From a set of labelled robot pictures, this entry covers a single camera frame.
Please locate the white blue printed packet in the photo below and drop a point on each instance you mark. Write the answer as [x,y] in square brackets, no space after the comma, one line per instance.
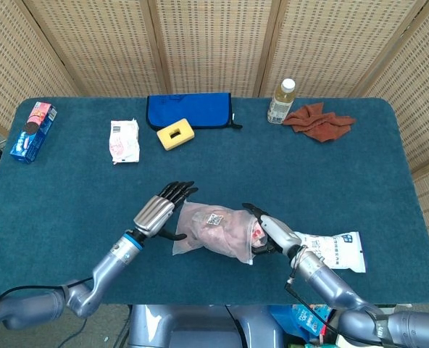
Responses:
[345,253]

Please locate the pink floral garment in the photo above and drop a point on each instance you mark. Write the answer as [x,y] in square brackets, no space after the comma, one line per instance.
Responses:
[229,235]

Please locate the teal felt table mat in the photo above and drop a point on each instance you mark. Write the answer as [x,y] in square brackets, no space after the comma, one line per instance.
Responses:
[236,170]

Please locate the woven bamboo folding screen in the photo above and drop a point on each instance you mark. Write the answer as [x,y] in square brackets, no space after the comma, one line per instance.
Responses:
[214,43]

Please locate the brown crumpled cloth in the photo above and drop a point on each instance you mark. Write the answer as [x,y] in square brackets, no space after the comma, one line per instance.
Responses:
[319,125]

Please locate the white pink snack packet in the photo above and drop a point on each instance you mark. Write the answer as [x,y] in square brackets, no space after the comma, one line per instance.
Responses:
[124,141]

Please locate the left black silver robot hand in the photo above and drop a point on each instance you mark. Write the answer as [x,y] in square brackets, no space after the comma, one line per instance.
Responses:
[154,214]

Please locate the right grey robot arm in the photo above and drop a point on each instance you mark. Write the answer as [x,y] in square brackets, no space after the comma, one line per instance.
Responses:
[327,282]

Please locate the clear drink bottle white cap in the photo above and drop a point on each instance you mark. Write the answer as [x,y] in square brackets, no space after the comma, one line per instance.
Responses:
[279,107]

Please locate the yellow sponge block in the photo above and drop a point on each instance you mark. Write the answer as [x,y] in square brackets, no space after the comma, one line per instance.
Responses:
[185,131]

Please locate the blue printed plastic bag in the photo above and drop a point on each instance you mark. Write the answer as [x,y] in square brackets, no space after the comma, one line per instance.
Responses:
[301,320]

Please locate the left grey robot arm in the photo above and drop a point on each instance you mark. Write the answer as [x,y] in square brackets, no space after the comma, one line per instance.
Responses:
[109,264]

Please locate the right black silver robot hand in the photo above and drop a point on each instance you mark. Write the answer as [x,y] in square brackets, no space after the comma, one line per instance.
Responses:
[279,235]

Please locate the frosted plastic zip bag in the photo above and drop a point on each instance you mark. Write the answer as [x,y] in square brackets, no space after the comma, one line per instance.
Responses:
[185,243]

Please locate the blue pink cookie box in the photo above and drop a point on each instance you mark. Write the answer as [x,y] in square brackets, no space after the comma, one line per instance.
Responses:
[29,141]

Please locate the grey robot torso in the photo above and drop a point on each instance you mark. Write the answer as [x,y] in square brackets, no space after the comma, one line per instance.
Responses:
[200,326]

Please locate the blue pouch black trim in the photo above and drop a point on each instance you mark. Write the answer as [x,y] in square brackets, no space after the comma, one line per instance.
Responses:
[192,108]

